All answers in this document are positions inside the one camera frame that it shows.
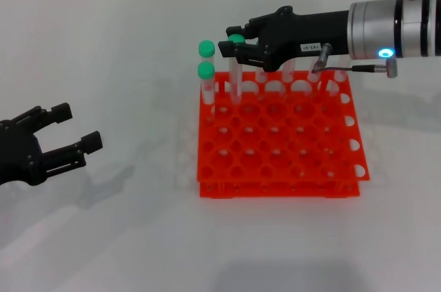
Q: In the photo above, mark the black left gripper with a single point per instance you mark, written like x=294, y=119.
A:
x=17, y=154

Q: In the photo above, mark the orange test tube rack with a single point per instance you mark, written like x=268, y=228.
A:
x=275, y=154

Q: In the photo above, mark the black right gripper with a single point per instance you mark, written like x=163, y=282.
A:
x=293, y=35

